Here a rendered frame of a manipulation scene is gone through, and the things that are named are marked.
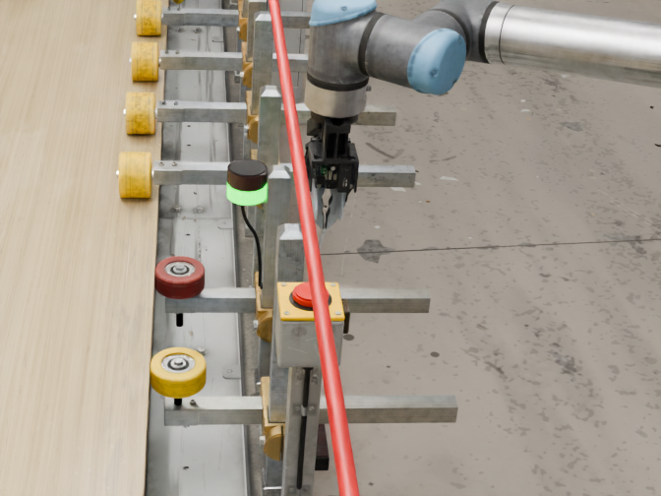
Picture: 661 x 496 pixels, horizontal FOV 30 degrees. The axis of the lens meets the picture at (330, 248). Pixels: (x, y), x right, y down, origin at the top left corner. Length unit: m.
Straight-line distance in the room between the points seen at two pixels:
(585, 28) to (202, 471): 0.92
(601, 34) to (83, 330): 0.85
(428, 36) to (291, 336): 0.52
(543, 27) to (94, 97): 1.12
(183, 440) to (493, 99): 3.05
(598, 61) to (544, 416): 1.65
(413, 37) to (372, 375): 1.71
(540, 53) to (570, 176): 2.66
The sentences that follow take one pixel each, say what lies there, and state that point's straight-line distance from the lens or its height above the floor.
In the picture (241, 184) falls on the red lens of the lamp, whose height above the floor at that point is 1.10.
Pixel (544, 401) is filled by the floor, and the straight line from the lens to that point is 3.29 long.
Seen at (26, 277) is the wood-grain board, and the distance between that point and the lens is 1.99.
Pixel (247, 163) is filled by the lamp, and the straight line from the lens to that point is 1.86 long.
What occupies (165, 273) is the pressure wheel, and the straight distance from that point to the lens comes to 1.97.
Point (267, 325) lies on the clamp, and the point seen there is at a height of 0.86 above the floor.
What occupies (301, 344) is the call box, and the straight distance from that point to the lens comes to 1.35.
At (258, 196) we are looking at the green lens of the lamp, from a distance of 1.84.
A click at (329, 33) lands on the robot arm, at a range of 1.73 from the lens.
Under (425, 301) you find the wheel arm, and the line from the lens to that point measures 2.04.
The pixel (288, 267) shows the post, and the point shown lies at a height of 1.11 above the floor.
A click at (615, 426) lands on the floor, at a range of 3.26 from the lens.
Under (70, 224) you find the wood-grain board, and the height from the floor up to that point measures 0.90.
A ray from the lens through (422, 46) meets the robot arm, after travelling 1.68.
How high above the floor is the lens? 1.98
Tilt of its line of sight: 31 degrees down
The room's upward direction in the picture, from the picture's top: 4 degrees clockwise
